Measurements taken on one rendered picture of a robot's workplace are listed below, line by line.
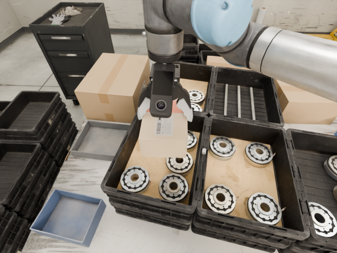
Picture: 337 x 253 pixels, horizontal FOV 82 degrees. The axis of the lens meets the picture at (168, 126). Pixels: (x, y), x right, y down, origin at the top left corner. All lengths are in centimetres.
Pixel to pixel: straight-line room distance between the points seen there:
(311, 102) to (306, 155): 33
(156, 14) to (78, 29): 153
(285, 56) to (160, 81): 22
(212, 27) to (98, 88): 84
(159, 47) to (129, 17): 354
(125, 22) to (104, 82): 294
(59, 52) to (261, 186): 186
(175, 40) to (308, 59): 21
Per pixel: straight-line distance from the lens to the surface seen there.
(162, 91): 40
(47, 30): 201
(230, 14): 28
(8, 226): 144
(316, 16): 447
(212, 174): 77
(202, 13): 28
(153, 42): 39
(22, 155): 167
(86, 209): 90
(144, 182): 71
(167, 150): 50
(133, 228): 83
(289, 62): 35
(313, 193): 89
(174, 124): 50
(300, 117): 127
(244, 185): 78
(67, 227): 90
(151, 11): 38
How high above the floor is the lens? 149
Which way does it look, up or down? 48 degrees down
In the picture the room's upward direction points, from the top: straight up
